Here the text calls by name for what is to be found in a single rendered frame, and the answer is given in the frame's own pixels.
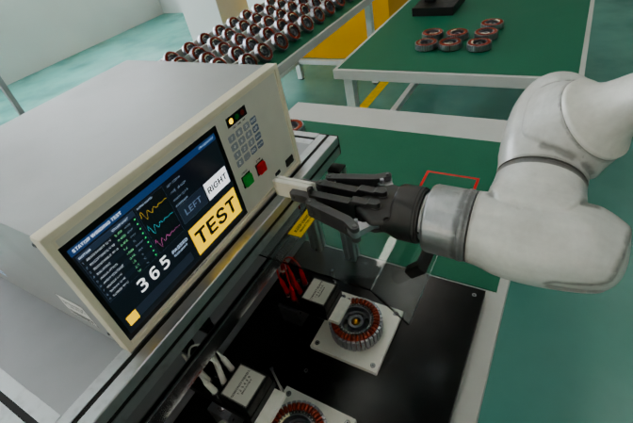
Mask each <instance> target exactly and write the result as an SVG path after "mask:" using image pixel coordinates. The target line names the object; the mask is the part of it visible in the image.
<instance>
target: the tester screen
mask: <svg viewBox="0 0 633 423"><path fill-rule="evenodd" d="M223 166H225V169H226V170H227V167H226V164H225V162H224V159H223V156H222V154H221V151H220V149H219V145H218V143H217V140H216V137H215V135H214V133H213V134H212V135H211V136H209V137H208V138H207V139H205V140H204V141H203V142H202V143H200V144H199V145H198V146H197V147H196V148H194V149H193V150H192V151H191V152H189V153H188V154H187V155H185V156H184V157H183V158H182V159H180V160H179V161H178V162H177V163H175V164H174V165H173V166H172V167H171V168H169V169H168V170H167V171H165V172H164V173H163V174H162V175H160V176H159V177H158V178H157V179H155V180H154V181H153V182H152V183H151V184H150V185H148V186H147V187H146V188H144V189H143V190H142V191H141V192H140V193H139V194H138V195H136V196H135V197H134V198H133V199H131V200H130V201H129V202H128V203H126V204H125V205H124V206H122V207H121V208H120V209H119V210H118V211H116V212H115V213H114V214H113V215H111V216H110V217H109V218H108V219H106V220H105V221H104V222H102V223H101V224H100V225H99V226H97V227H96V228H95V229H94V230H93V231H91V232H90V233H89V234H88V235H86V236H85V237H84V238H82V239H81V240H80V241H79V242H77V243H76V244H75V245H74V246H72V247H71V248H70V249H69V250H68V251H67V253H68V254H69V256H70V257H71V258H72V259H73V261H74V262H75V264H76V265H77V266H78V267H79V268H80V269H81V270H82V271H83V273H84V274H85V275H86V277H87V278H88V279H89V281H90V282H91V283H92V284H93V286H94V287H95V288H96V290H97V291H98V292H99V293H100V295H101V296H102V297H103V298H104V300H105V301H106V303H107V304H108V305H109V306H110V308H111V309H112V310H113V311H114V313H115V314H116V315H117V317H118V318H119V319H120V320H121V322H122V323H123V324H124V326H125V327H126V328H127V330H128V331H129V332H130V333H132V332H133V331H134V330H135V329H136V328H137V327H138V326H139V325H140V323H141V322H142V321H143V320H144V319H145V318H146V317H147V316H148V315H150V314H151V313H152V311H153V310H154V309H155V307H156V306H157V305H158V304H159V303H160V302H162V301H163V299H164V298H165V297H166V296H167V295H168V294H169V293H170V292H171V291H172V290H173V289H174V288H175V286H176V285H177V284H178V283H179V282H180V281H181V280H182V279H183V278H184V277H185V276H186V275H187V273H188V272H189V271H190V270H191V269H192V268H193V267H194V266H195V265H196V264H197V263H198V261H199V260H200V259H201V258H202V257H203V256H204V255H205V254H206V253H207V252H208V251H209V249H210V248H211V247H212V246H213V245H214V244H215V243H216V242H217V241H218V240H219V239H220V238H221V236H222V235H223V234H224V233H225V232H226V231H227V230H228V229H229V228H230V227H231V226H232V225H233V223H234V222H235V221H236V220H237V219H238V218H239V217H240V216H241V215H242V214H243V213H244V211H243V209H242V206H241V203H240V202H239V203H240V206H241V209H242V211H241V212H240V213H239V214H238V215H237V216H236V218H235V219H234V220H233V221H232V222H231V223H230V224H229V225H228V226H227V227H226V228H225V229H224V230H223V232H222V233H221V234H220V235H219V236H218V237H217V238H216V239H215V240H214V241H213V242H212V243H211V245H210V246H209V247H208V248H207V249H206V250H205V251H204V252H203V253H202V254H201V255H200V254H199V252H198V251H197V249H196V247H195V245H194V243H193V241H192V239H191V237H190V235H189V233H188V231H189V230H190V229H191V228H192V227H193V226H194V225H195V224H196V223H197V222H198V221H199V220H200V219H201V218H202V217H203V216H204V215H205V214H206V213H207V212H208V211H209V210H210V209H211V208H212V207H213V206H214V205H215V204H216V203H217V202H218V201H219V200H220V199H221V198H222V197H223V196H224V195H225V194H226V193H227V192H228V191H229V190H230V189H231V188H232V187H234V184H233V182H232V179H231V177H230V174H229V172H228V170H227V173H228V176H229V178H230V182H229V183H228V184H227V185H226V186H225V187H224V188H223V189H222V190H221V191H220V192H219V193H218V194H217V195H216V196H215V197H214V198H213V199H212V200H211V201H210V202H209V203H208V204H206V205H205V206H204V207H203V208H202V209H201V210H200V211H199V212H198V213H197V214H196V215H195V216H194V217H193V218H192V219H191V220H190V221H189V222H188V223H187V224H185V223H184V221H183V219H182V218H181V216H180V214H179V212H178V210H177V208H178V207H179V206H180V205H181V204H182V203H184V202H185V201H186V200H187V199H188V198H189V197H190V196H191V195H192V194H193V193H195V192H196V191H197V190H198V189H199V188H200V187H201V186H202V185H203V184H205V183H206V182H207V181H208V180H209V179H210V178H211V177H212V176H213V175H214V174H216V173H217V172H218V171H219V170H220V169H221V168H222V167H223ZM234 189H235V187H234ZM235 194H236V191H235ZM236 197H237V194H236ZM237 198H238V197H237ZM238 201H239V199H238ZM165 252H168V253H169V255H170V258H171V259H172V261H173V264H172V266H171V267H170V268H169V269H168V270H167V271H166V272H165V273H164V274H163V275H162V276H161V277H160V278H159V279H158V280H157V281H156V282H155V283H154V284H153V285H152V286H151V287H150V288H149V289H148V290H147V291H146V292H145V293H144V294H143V295H142V296H140V295H139V293H138V291H137V290H136V289H135V287H134V286H133V284H134V283H135V282H136V281H137V280H138V279H139V278H140V277H141V276H142V275H143V274H144V273H145V272H146V271H147V270H148V269H149V268H150V267H151V266H152V265H153V264H154V263H155V262H156V261H157V260H158V259H159V258H160V257H161V256H162V255H163V254H164V253H165ZM190 252H191V253H192V255H193V257H194V260H193V261H192V262H191V263H190V264H189V265H188V266H187V267H186V268H185V269H184V270H183V272H182V273H181V274H180V275H179V276H178V277H177V278H176V279H175V280H174V281H173V282H172V283H171V284H170V285H169V287H168V288H167V289H166V290H165V291H164V292H163V293H162V294H161V295H160V296H159V297H158V298H157V299H156V300H155V301H154V303H153V304H152V305H151V306H150V307H149V308H148V309H147V310H146V311H145V312H144V313H143V314H142V315H141V316H140V318H139V319H138V320H137V321H136V322H135V323H134V324H133V325H132V326H131V325H130V324H129V322H128V321H127V320H126V318H127V317H128V316H129V315H130V314H131V313H132V312H133V311H134V310H135V309H136V308H137V307H138V306H139V305H140V304H141V302H142V301H143V300H144V299H145V298H146V297H147V296H148V295H149V294H150V293H151V292H152V291H153V290H154V289H155V288H156V287H157V286H158V285H159V284H160V283H161V282H162V281H163V280H164V279H165V278H166V276H167V275H168V274H169V273H170V272H171V271H172V270H173V269H174V268H175V267H176V266H177V265H178V264H179V263H180V262H181V261H182V260H183V259H184V258H185V257H186V256H187V255H188V254H189V253H190Z"/></svg>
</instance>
